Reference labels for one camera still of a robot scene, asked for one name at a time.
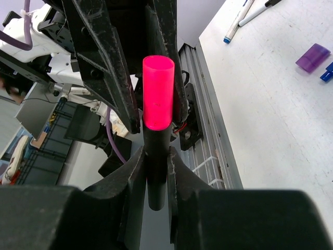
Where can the aluminium frame rail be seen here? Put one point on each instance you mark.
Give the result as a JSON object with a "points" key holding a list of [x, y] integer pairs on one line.
{"points": [[211, 158]]}

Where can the pink highlighter cap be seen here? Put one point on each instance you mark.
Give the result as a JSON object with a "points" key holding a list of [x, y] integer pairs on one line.
{"points": [[158, 87]]}

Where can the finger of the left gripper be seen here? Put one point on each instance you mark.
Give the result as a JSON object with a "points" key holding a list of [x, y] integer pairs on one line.
{"points": [[101, 59], [161, 27]]}

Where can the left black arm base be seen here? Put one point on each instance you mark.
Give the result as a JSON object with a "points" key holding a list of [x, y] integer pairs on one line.
{"points": [[191, 130]]}

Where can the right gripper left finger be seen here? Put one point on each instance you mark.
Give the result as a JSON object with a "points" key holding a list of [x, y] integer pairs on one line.
{"points": [[106, 215]]}

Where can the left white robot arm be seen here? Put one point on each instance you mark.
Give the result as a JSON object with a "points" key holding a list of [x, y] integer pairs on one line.
{"points": [[37, 46]]}

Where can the pink capped black highlighter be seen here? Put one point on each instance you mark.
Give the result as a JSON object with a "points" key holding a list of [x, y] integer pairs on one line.
{"points": [[156, 147]]}

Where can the large blue capped marker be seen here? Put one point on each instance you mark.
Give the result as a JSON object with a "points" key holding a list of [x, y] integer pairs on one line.
{"points": [[235, 25]]}

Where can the thin black capped pen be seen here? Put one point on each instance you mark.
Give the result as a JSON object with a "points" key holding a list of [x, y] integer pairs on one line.
{"points": [[262, 9]]}

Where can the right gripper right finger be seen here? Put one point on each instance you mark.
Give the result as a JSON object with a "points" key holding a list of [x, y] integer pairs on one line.
{"points": [[202, 217]]}

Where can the purple highlighter cap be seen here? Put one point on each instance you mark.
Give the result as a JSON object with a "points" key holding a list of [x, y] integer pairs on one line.
{"points": [[313, 58]]}

